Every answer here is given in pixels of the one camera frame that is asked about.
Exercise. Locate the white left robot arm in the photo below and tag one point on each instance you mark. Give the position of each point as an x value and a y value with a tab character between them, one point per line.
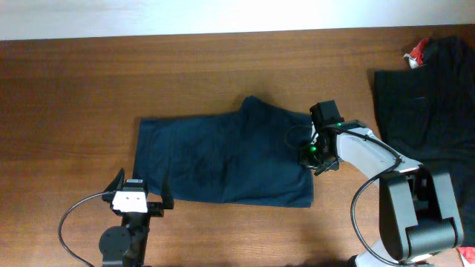
125	245

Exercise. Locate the dark blue shorts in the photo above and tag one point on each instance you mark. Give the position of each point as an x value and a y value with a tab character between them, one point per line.
249	156

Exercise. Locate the red and white cloth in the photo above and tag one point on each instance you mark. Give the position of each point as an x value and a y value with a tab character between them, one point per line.
415	58

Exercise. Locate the red object at edge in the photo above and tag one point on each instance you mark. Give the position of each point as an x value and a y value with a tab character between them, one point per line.
467	255

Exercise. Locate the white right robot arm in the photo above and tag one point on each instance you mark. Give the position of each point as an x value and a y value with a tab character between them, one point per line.
418	214

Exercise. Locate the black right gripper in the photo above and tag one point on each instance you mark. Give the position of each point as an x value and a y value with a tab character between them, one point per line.
306	160

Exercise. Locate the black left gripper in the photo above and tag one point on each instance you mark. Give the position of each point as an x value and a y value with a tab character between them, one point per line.
156	207

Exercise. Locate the black garment on table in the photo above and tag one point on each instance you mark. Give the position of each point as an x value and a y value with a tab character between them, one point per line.
427	114

